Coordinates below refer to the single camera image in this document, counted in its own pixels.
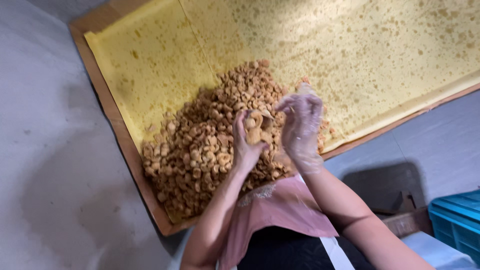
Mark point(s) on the yellow oil-stained paper sheet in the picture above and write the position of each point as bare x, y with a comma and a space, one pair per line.
356, 56
150, 71

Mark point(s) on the pink apron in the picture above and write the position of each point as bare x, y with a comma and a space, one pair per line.
277, 213

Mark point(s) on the brown wooden tray board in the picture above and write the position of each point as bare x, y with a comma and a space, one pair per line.
123, 127

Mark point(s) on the blue plastic crate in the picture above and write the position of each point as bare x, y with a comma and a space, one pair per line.
457, 225

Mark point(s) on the black garment with white stripe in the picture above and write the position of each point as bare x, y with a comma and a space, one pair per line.
285, 251

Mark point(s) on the handful of brown fried snacks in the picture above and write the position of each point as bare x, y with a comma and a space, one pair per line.
256, 127

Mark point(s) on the person's right hand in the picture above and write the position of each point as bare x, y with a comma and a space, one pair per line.
302, 127

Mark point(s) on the person's right fingers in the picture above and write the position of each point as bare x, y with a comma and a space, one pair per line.
296, 103

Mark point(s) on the brown wooden stool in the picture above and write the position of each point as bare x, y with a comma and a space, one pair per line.
407, 217

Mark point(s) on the person's left hand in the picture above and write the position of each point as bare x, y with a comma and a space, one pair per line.
243, 152

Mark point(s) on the heap of brown fried snacks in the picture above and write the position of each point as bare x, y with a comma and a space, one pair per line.
210, 146

